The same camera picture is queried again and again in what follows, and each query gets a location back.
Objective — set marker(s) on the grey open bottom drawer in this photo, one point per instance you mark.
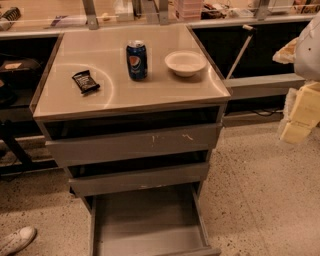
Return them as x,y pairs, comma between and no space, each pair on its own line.
163,221

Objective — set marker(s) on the black bag on shelf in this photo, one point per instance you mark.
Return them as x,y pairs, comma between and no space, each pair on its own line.
21,73

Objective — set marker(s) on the pink stacked containers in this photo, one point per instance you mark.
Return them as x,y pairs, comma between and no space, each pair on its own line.
188,9

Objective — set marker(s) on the black rxbar chocolate wrapper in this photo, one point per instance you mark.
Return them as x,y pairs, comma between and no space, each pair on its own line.
85,82

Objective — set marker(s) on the grey top drawer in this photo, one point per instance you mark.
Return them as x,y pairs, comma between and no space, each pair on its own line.
133,145

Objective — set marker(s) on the white ceramic bowl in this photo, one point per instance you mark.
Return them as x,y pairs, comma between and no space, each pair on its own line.
185,63

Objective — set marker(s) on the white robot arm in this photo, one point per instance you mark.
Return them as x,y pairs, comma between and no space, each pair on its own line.
307,52

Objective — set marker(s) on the blue pepsi can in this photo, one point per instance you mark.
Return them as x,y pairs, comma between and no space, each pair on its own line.
136,56

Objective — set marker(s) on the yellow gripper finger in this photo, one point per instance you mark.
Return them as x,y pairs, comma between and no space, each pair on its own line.
301,113
286,54

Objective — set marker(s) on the grey drawer cabinet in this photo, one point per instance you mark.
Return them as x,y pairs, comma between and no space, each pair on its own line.
162,100

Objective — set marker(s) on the black comb-like tool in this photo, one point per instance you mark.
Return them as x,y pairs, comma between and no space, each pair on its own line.
11,15

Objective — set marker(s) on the white sneaker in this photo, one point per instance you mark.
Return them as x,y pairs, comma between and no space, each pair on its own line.
17,240

